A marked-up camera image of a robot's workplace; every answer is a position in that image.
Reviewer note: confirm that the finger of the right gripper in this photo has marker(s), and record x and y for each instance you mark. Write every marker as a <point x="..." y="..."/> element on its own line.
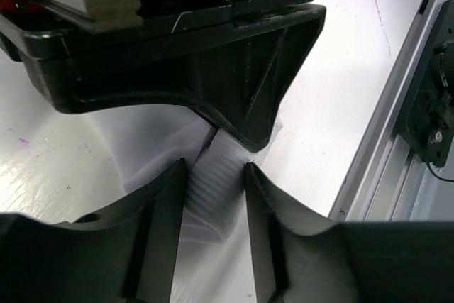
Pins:
<point x="234" y="72"/>

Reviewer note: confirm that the aluminium frame rail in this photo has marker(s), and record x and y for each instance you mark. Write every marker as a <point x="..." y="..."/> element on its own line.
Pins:
<point x="386" y="175"/>

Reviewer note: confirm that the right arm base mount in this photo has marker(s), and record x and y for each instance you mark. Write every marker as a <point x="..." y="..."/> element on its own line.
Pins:
<point x="425" y="121"/>

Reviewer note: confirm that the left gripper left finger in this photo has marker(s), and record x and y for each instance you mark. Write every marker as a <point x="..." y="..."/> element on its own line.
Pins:
<point x="124" y="252"/>

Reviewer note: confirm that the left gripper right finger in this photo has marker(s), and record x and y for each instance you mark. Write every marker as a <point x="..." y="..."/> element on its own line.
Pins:
<point x="299" y="255"/>

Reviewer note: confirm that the white sock black cuff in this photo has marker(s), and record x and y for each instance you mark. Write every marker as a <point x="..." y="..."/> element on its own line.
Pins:
<point x="213" y="260"/>

